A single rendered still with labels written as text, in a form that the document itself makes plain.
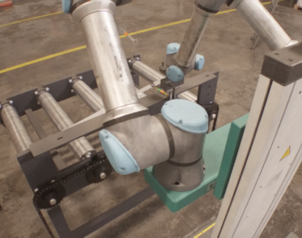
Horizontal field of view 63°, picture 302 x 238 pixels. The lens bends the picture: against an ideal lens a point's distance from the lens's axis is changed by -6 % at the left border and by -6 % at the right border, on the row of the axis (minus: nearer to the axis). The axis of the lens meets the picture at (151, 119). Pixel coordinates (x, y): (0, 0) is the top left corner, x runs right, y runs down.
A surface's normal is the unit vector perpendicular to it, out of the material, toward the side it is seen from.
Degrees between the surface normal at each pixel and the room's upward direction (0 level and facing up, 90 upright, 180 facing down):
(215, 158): 0
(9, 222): 0
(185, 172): 72
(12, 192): 0
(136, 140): 44
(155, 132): 31
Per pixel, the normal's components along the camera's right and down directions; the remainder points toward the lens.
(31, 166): 0.60, 0.49
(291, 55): 0.00, -0.79
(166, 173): -0.63, 0.21
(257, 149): -0.83, 0.34
